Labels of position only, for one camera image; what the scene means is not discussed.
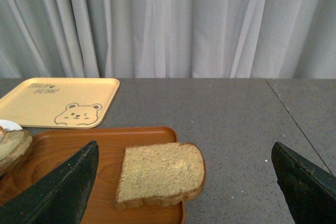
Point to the grey curtain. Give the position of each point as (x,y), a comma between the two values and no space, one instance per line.
(168,38)

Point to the white round plate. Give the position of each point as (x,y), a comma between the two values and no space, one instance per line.
(9,125)

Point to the bread slice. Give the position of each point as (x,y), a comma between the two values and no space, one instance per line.
(160,175)
(14,147)

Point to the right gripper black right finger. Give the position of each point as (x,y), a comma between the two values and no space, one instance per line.
(309,190)

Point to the yellow bear tray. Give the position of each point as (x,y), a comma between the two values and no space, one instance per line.
(59,103)

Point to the brown wooden tray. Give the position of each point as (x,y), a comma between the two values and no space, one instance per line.
(51,148)

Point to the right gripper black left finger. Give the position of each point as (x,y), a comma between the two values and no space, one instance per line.
(61,196)

